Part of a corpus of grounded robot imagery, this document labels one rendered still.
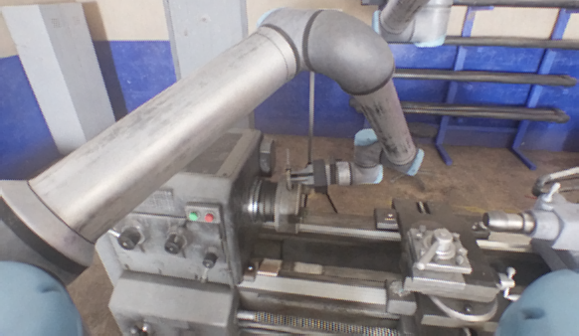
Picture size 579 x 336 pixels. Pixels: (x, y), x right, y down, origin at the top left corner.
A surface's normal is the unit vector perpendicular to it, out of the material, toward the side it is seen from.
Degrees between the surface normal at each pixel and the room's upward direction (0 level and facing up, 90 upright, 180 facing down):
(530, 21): 90
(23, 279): 5
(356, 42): 64
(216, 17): 90
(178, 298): 32
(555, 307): 5
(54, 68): 90
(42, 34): 90
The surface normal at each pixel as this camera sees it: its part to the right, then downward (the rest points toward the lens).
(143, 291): -0.08, -0.49
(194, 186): -0.11, -0.28
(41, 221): 0.76, -0.58
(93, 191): 0.54, -0.07
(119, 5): -0.15, 0.48
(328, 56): -0.35, 0.52
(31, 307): 0.06, -0.85
